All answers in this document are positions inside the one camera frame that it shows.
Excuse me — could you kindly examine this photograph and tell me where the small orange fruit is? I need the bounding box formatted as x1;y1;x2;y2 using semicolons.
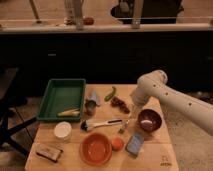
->
111;137;124;151

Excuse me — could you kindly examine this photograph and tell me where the orange bowl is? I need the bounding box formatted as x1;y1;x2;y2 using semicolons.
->
79;133;112;166

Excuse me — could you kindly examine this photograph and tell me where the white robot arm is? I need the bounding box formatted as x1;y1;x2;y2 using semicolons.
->
131;70;213;136

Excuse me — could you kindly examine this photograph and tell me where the red object on counter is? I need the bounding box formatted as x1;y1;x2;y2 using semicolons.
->
83;17;94;25

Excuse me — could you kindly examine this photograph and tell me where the yellow corn cob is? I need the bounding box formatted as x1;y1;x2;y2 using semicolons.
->
57;108;80;117

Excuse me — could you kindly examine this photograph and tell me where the blue sponge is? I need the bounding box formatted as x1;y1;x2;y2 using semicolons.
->
125;133;144;156

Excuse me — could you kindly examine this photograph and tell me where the wooden block eraser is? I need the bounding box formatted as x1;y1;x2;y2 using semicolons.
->
35;144;63;162

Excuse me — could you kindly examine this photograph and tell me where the white paper cup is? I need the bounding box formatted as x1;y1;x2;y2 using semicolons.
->
54;122;72;140

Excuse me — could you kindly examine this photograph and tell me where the black office chair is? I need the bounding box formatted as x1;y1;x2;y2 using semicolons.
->
0;69;36;156

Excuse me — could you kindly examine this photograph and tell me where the dark maroon bowl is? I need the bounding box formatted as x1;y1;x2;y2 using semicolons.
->
137;109;162;133

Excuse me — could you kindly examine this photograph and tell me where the green pepper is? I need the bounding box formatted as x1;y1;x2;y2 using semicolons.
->
104;86;117;102

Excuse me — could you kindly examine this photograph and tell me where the green plastic tray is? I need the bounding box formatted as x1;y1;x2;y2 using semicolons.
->
37;79;86;122

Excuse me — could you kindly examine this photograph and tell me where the metal can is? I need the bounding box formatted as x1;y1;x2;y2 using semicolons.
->
85;100;96;116

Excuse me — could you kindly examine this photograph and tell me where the green plastic spoon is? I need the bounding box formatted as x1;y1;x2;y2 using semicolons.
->
118;114;133;134

